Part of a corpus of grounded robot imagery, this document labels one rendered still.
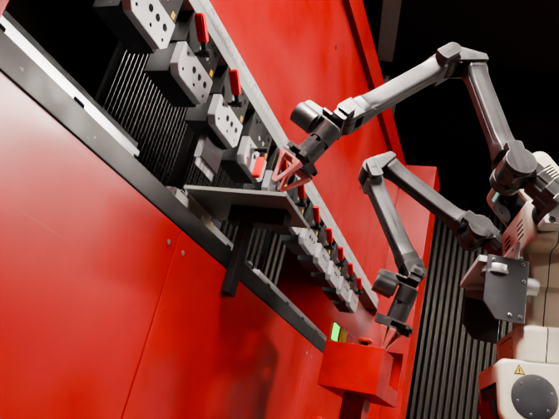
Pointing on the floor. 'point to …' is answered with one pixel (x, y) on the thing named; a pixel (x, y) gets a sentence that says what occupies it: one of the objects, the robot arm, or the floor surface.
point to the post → (183, 159)
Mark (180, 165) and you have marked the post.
